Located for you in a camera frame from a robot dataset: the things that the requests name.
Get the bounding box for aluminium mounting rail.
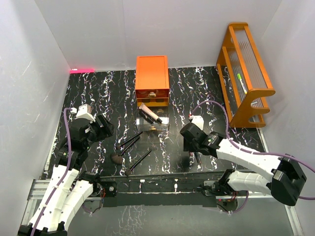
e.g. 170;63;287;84
18;178;303;236

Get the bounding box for green marker pen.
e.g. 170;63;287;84
237;73;247;94

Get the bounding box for pink tape strip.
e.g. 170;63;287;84
69;69;95;74

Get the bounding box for orange drawer cabinet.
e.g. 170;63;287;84
135;56;170;107

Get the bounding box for large fluffy powder brush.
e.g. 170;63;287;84
110;137;140;165

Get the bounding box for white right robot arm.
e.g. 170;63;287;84
180;123;307;206

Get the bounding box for small black makeup brush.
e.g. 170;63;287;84
125;150;152;176

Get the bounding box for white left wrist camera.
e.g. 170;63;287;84
70;104;95;122

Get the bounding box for orange wooden shelf rack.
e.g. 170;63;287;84
217;22;276;128

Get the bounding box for clear acrylic drawer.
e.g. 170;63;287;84
136;89;169;98
136;107;169;132

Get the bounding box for pink lip gloss tube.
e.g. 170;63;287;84
139;103;162;123

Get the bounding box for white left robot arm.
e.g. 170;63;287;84
18;114;114;236

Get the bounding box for thin black makeup brush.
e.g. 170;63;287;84
115;131;143;150

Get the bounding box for black makeup tube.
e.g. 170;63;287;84
138;109;154;124

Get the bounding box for dark eyeliner pencil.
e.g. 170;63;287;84
194;152;202;165

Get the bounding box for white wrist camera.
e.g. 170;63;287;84
70;104;95;122
189;115;204;130

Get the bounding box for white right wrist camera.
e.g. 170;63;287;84
189;115;204;130

